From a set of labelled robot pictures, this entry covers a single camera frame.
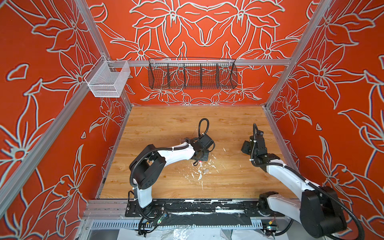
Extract white mesh basket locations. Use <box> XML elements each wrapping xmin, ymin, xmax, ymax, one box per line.
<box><xmin>85</xmin><ymin>60</ymin><xmax>131</xmax><ymax>98</ymax></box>

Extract right aluminium frame post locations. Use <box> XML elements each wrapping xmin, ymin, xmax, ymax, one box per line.
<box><xmin>264</xmin><ymin>0</ymin><xmax>332</xmax><ymax>110</ymax></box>

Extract aluminium corner frame post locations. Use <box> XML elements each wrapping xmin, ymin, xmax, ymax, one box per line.
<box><xmin>75</xmin><ymin>1</ymin><xmax>132</xmax><ymax>109</ymax></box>

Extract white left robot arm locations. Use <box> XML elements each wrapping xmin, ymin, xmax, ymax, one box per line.
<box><xmin>130</xmin><ymin>134</ymin><xmax>216</xmax><ymax>209</ymax></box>

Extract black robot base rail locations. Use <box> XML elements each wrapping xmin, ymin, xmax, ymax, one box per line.
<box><xmin>143</xmin><ymin>199</ymin><xmax>286</xmax><ymax>228</ymax></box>

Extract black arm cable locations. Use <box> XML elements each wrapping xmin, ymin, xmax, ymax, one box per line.
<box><xmin>128</xmin><ymin>117</ymin><xmax>210</xmax><ymax>188</ymax></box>
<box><xmin>250</xmin><ymin>122</ymin><xmax>366</xmax><ymax>240</ymax></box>

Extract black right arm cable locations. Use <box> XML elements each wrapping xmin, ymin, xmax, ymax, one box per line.
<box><xmin>250</xmin><ymin>122</ymin><xmax>366</xmax><ymax>240</ymax></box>

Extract black wire basket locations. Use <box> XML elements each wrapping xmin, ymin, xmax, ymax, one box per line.
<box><xmin>148</xmin><ymin>57</ymin><xmax>238</xmax><ymax>90</ymax></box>

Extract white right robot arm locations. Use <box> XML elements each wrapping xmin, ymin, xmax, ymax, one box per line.
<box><xmin>241</xmin><ymin>135</ymin><xmax>347</xmax><ymax>238</ymax></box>

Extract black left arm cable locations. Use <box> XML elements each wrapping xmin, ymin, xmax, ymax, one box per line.
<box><xmin>128</xmin><ymin>117</ymin><xmax>210</xmax><ymax>188</ymax></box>

